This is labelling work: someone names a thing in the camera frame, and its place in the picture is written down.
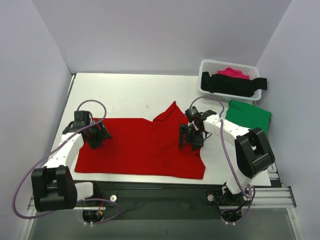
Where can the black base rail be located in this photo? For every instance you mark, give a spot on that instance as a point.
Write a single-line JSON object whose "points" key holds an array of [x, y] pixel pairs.
{"points": [[162, 201]]}

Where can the white plastic basket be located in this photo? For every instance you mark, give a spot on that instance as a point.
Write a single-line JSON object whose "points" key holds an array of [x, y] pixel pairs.
{"points": [[212, 66]]}

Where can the black t shirt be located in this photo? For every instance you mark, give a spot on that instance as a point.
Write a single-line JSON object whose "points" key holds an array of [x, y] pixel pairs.
{"points": [[218, 83]]}

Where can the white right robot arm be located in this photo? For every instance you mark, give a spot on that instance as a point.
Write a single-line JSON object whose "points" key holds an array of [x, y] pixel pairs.
{"points": [[248, 151]]}

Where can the pink t shirt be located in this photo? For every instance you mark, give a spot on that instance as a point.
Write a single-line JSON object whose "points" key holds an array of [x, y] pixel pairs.
{"points": [[234, 73]]}

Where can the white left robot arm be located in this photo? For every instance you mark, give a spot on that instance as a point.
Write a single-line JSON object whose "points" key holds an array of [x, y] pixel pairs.
{"points": [[53, 185]]}

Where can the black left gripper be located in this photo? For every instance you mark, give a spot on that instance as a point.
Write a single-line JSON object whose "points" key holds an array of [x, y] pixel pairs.
{"points": [[97, 137]]}

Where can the green folded t shirt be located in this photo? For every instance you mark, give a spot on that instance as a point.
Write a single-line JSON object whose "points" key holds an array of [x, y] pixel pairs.
{"points": [[249, 116]]}

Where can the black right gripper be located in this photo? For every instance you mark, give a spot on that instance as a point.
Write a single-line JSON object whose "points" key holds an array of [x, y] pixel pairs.
{"points": [[188, 136]]}

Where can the aluminium frame rail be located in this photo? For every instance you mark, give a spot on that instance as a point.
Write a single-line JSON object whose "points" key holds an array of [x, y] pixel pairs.
{"points": [[276, 196]]}

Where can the red t shirt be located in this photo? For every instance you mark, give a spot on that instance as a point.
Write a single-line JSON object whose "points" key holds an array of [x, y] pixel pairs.
{"points": [[143, 147]]}

